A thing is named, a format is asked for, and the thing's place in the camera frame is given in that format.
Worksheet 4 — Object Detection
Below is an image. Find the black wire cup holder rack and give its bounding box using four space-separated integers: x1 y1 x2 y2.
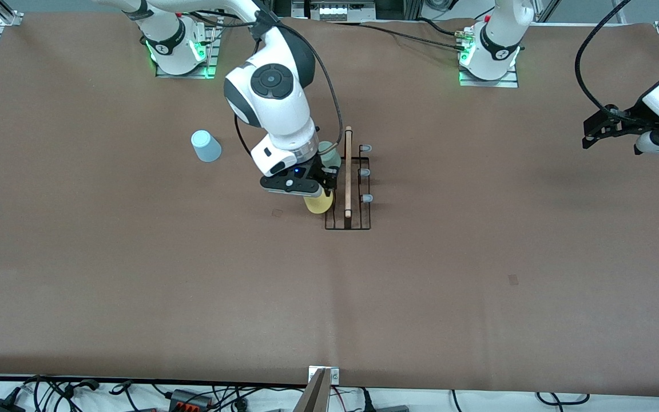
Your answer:
324 126 374 231

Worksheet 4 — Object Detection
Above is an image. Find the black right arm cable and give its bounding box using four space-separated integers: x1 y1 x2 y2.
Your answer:
191 9 344 156

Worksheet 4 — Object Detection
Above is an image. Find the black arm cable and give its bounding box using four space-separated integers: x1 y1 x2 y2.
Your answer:
191 9 344 156
574 0 633 113

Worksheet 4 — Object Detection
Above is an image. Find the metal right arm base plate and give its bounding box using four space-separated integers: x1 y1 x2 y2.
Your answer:
154 17 220 80

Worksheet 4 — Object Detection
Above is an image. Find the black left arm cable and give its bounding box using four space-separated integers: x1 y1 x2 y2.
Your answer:
574 0 633 113

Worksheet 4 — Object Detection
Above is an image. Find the short black table cable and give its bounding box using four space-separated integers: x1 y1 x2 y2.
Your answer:
418 16 459 37

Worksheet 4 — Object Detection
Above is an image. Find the grey electrical device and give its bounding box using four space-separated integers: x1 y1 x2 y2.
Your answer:
309 0 377 21

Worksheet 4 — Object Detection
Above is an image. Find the yellow plastic cup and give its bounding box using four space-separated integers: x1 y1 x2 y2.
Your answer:
304 194 335 215

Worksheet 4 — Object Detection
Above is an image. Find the orange black connector block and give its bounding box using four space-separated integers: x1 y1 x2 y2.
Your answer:
169 389 213 410

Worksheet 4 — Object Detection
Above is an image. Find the pale green plastic cup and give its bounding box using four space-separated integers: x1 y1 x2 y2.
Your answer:
317 141 342 170

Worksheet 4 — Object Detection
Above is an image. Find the long black table cable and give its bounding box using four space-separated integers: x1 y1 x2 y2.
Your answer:
358 22 467 53

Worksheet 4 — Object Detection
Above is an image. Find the light blue plastic cup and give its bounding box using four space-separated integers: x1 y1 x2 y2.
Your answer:
190 130 223 163

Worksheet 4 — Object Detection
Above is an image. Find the looped black floor cable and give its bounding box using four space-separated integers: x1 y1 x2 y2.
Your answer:
535 391 591 408

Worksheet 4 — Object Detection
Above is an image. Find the brown table cover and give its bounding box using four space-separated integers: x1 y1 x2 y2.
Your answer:
0 13 659 398

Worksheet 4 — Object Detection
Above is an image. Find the grey brown stand bar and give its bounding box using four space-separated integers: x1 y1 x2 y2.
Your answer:
293 369 331 412

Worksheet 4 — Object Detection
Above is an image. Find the grey metal mounting bracket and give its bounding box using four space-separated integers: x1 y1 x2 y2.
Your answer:
308 366 340 385

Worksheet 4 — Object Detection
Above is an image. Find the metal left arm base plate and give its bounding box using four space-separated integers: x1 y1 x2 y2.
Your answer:
459 62 519 88

